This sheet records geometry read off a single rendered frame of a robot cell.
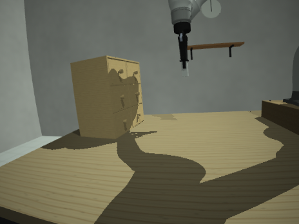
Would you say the tan wooden chest of drawers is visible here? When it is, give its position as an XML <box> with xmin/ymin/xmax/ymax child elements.
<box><xmin>70</xmin><ymin>55</ymin><xmax>142</xmax><ymax>139</ymax></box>

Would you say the tan wooden drawer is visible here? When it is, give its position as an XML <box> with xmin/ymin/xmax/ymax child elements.
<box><xmin>110</xmin><ymin>85</ymin><xmax>130</xmax><ymax>111</ymax></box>
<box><xmin>126</xmin><ymin>62</ymin><xmax>140</xmax><ymax>82</ymax></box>
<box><xmin>113</xmin><ymin>108</ymin><xmax>131</xmax><ymax>137</ymax></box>
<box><xmin>108</xmin><ymin>59</ymin><xmax>127</xmax><ymax>84</ymax></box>
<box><xmin>128</xmin><ymin>84</ymin><xmax>142</xmax><ymax>105</ymax></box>
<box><xmin>130</xmin><ymin>103</ymin><xmax>144</xmax><ymax>126</ymax></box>

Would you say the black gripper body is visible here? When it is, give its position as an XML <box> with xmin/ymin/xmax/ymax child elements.
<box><xmin>173</xmin><ymin>22</ymin><xmax>191</xmax><ymax>40</ymax></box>

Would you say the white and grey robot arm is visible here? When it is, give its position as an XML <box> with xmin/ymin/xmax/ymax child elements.
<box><xmin>168</xmin><ymin>0</ymin><xmax>299</xmax><ymax>106</ymax></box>

